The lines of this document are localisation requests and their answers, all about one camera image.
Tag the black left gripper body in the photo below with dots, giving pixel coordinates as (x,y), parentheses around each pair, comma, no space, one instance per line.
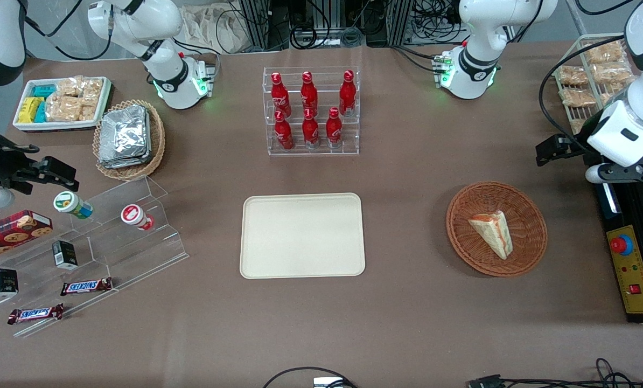
(576,144)

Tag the triangular sandwich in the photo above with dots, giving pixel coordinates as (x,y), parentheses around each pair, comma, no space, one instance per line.
(494,231)

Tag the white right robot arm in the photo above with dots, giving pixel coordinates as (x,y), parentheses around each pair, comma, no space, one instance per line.
(138,21)

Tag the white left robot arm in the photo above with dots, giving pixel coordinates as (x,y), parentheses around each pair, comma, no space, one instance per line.
(477,32)

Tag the white rectangular snack tray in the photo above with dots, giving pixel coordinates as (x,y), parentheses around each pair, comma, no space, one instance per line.
(57,125)

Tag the light tan wicker basket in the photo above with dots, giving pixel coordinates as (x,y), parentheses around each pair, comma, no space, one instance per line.
(158,140)

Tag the brown round wicker basket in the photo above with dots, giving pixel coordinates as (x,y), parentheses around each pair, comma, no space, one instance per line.
(464,237)

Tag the beige rectangular tray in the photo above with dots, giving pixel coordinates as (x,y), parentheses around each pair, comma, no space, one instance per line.
(300,237)

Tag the bagged brown snack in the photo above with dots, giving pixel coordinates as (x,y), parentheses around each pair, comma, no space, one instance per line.
(578,126)
(606,53)
(615,91)
(612,73)
(577,97)
(572,76)

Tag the green capped drink bottle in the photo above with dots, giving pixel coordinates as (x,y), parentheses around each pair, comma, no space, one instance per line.
(71,205)

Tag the teal snack pack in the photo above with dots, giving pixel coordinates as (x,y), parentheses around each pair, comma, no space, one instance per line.
(41,113)
(44,91)

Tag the clear bag of rice crackers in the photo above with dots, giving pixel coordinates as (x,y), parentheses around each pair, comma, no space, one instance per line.
(69,86)
(88,109)
(63,109)
(92,89)

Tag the yellow snack pack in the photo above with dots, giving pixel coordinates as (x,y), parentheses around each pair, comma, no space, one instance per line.
(29,110)

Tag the red cookie box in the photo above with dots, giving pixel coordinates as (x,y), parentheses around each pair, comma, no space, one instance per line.
(9,234)

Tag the small black box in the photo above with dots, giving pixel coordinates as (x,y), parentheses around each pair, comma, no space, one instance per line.
(64,255)

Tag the silver foil pack stack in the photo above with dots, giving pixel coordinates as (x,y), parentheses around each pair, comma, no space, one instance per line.
(125,137)

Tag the red capped drink bottle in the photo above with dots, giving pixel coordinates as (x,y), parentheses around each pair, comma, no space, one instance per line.
(134,215)

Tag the snickers chocolate bar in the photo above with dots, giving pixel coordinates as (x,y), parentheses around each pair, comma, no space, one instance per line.
(86,286)
(36,313)

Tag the clear acrylic stepped display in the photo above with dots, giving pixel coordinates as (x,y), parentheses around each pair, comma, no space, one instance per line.
(138,253)

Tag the red emergency stop button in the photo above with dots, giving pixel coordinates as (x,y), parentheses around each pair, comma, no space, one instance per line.
(621,245)

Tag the black and white box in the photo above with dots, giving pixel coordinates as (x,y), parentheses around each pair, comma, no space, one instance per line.
(4,283)

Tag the black and yellow control box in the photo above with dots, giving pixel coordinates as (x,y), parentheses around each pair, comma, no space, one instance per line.
(631,269)

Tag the red cola bottle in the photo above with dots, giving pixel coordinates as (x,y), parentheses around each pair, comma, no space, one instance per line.
(309,92)
(333,129)
(347,92)
(310,131)
(280,94)
(284,133)

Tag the white cloth bag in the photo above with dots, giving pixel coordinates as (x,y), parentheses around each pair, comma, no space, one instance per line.
(214,27)

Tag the clear acrylic bottle rack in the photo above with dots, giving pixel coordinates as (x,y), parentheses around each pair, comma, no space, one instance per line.
(321,152)

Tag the white plug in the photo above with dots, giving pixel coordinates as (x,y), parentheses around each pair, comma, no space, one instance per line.
(327,382)

